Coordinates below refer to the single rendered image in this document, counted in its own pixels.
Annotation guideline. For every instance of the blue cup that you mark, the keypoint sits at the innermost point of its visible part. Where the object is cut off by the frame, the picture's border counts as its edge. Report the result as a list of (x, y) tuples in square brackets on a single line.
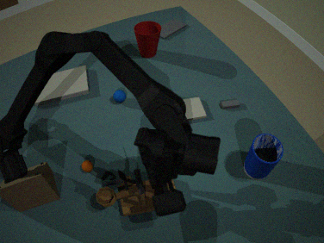
[(266, 150)]

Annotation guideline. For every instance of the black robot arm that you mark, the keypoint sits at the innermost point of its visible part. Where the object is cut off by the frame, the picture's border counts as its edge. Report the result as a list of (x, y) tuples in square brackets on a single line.
[(171, 141)]

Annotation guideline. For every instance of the red cup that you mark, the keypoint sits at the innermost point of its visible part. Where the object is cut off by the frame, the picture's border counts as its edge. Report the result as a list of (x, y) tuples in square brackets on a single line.
[(147, 35)]

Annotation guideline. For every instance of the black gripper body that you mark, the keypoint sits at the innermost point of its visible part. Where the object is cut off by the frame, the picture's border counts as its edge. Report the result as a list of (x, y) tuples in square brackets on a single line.
[(169, 202)]

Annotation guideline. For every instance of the blue ball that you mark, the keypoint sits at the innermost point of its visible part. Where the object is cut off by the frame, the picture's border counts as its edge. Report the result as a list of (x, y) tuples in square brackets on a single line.
[(119, 96)]

